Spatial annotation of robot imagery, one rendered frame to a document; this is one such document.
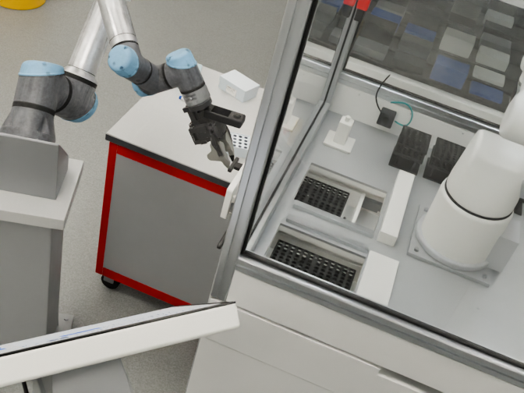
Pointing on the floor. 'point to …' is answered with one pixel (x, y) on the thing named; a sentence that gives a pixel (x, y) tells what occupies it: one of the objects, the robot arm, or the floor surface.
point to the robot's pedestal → (33, 260)
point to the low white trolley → (166, 198)
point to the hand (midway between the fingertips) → (231, 160)
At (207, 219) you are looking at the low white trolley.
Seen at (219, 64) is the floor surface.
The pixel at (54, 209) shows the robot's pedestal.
